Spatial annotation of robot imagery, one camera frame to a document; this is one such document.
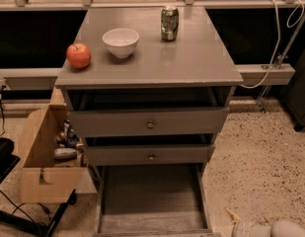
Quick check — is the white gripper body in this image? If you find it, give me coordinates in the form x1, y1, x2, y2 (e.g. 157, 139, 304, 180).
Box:
232, 221, 270, 237

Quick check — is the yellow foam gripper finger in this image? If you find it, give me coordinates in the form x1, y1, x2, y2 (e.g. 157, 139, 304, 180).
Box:
226, 208, 241, 224

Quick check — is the grey bottom drawer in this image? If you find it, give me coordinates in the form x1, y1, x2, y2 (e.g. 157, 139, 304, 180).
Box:
94, 164, 222, 237

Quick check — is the grey drawer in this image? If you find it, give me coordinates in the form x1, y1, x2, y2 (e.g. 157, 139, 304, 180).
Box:
86, 144, 214, 166
67, 108, 229, 137
94, 164, 222, 237

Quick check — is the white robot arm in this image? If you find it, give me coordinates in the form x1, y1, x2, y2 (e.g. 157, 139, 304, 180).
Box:
226, 207, 305, 237

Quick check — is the grey top drawer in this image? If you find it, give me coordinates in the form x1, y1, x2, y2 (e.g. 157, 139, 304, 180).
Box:
67, 108, 229, 137

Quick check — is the grey middle drawer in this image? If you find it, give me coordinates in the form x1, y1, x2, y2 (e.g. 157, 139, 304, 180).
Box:
86, 144, 214, 166

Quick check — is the grey wooden drawer cabinet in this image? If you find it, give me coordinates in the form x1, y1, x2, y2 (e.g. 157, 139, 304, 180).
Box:
54, 6, 244, 176

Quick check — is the dark cabinet at right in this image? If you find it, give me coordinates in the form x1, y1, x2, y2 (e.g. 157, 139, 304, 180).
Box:
282, 48, 305, 131

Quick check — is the dark snack bag in box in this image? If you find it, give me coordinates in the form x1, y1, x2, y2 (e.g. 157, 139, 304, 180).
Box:
56, 119, 79, 148

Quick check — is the silver can in box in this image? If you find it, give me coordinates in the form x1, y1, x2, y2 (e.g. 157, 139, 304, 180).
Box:
54, 148, 77, 160

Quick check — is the cardboard box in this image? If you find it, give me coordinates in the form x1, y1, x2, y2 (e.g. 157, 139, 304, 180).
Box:
17, 105, 87, 203

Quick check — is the white ceramic bowl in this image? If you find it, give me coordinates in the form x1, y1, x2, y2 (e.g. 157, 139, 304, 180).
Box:
102, 28, 139, 58

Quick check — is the green soda can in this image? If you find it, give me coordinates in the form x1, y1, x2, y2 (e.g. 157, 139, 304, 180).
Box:
161, 5, 179, 41

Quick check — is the red apple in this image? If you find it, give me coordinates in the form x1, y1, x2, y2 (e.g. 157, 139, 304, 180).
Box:
66, 43, 92, 69

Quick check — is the black chair base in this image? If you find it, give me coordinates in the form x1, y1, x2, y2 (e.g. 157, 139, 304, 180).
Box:
0, 137, 77, 237

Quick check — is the grey metal railing frame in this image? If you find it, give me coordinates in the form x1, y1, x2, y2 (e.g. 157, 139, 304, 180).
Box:
0, 0, 305, 91

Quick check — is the white hanging cable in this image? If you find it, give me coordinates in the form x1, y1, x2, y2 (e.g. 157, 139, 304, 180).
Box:
240, 0, 305, 90

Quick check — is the black floor cable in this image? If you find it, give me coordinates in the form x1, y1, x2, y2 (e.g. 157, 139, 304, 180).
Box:
0, 84, 7, 138

